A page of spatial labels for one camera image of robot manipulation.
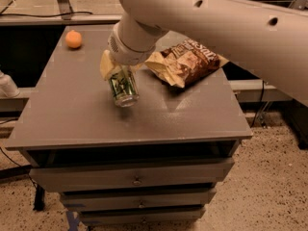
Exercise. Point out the green soda can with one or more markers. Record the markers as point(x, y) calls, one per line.
point(123, 87)

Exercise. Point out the brown chip bag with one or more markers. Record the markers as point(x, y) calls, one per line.
point(185, 63)

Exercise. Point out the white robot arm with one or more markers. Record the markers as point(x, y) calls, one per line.
point(270, 42)

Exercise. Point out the white pipe at left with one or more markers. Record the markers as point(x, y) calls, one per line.
point(8, 86)

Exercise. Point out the metal frame rail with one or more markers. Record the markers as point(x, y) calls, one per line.
point(66, 12)

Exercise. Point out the bottom grey drawer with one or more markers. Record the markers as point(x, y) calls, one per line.
point(142, 215)

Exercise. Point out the grey drawer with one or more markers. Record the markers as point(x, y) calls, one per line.
point(77, 179)
point(138, 200)
point(142, 215)

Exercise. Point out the top grey drawer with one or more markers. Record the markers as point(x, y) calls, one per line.
point(77, 179)

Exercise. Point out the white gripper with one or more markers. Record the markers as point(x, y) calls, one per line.
point(124, 53)

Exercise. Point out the grey drawer cabinet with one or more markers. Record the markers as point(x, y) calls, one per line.
point(71, 120)

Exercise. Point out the middle grey drawer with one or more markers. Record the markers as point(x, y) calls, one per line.
point(138, 200)

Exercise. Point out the orange fruit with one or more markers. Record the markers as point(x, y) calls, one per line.
point(73, 39)

